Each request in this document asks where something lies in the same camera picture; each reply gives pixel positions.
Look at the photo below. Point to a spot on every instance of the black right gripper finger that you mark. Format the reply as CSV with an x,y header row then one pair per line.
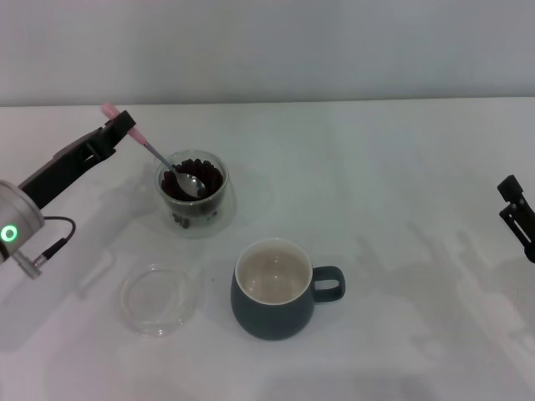
x,y
511,189
522,225

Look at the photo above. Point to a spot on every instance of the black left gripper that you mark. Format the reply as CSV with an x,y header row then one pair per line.
x,y
58,175

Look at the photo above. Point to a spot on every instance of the coffee bean pile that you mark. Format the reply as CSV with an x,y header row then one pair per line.
x,y
213,175

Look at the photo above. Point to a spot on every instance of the clear glass cup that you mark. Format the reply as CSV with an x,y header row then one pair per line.
x,y
165,200

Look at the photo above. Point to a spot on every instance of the small coffee bean fragments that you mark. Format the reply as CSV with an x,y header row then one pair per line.
x,y
212,214

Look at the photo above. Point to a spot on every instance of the dark teal ceramic mug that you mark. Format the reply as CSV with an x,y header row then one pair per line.
x,y
271,317

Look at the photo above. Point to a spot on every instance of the spilled coffee bean cluster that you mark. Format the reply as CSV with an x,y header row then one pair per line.
x,y
179,221

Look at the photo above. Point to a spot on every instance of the small clear glass dish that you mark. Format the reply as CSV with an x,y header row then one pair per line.
x,y
142,321

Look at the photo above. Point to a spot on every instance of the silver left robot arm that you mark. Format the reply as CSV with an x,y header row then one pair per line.
x,y
16,221

